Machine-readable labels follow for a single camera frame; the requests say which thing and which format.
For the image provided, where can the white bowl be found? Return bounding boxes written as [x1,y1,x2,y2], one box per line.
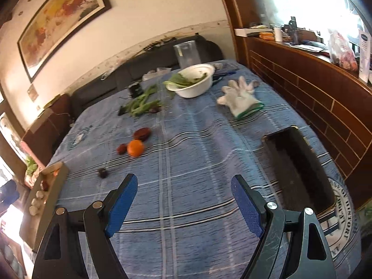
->
[166,64,215,98]

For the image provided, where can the dark jujube near leaves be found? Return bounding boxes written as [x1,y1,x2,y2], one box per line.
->
[149,106,161,113]

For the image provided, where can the beige lotus root piece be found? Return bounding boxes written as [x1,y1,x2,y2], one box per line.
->
[31,198,42,209]

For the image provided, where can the small orange tangerine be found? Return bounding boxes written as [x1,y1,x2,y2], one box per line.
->
[127,139,145,157]

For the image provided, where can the white work glove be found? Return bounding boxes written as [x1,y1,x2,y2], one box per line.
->
[216,76,264,120]

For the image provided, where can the brown wooden cabinet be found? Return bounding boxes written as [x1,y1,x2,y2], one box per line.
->
[21,94,73,169]

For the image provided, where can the dark plum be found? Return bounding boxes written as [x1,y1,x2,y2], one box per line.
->
[97,168,108,179]

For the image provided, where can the small black device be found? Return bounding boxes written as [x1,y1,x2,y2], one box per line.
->
[128,82,144,99]

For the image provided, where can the clear plastic container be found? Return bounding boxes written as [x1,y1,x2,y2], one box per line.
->
[173,40,201,69]

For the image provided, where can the large red jujube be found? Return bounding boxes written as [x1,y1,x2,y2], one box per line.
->
[40,179,49,192]

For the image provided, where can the green leafy vegetable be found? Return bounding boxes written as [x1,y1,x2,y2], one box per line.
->
[118,84,162,117]

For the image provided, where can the blue plaid tablecloth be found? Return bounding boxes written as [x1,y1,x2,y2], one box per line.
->
[52,61,361,278]

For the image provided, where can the black tray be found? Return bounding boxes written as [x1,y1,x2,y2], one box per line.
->
[262,125,335,215]

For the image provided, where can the leaves in bowl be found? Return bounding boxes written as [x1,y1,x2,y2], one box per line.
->
[163,73,207,89]

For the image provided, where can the cardboard box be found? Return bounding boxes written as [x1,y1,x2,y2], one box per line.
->
[20,162,69,252]

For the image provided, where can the black sofa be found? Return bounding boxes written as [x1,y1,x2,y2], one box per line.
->
[71,34,224,119]

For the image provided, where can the framed painting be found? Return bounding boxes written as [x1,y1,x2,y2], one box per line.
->
[17,0,111,83]

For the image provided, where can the beige lotus root chunk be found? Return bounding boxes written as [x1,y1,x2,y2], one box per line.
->
[35,190,44,200]

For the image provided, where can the beige lotus root back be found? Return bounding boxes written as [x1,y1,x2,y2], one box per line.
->
[28,205,39,216]

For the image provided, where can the wooden window counter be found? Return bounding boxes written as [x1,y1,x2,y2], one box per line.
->
[231,29,371,210]

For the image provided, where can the small dark red jujube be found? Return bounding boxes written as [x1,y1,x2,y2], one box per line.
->
[116,144,127,155]

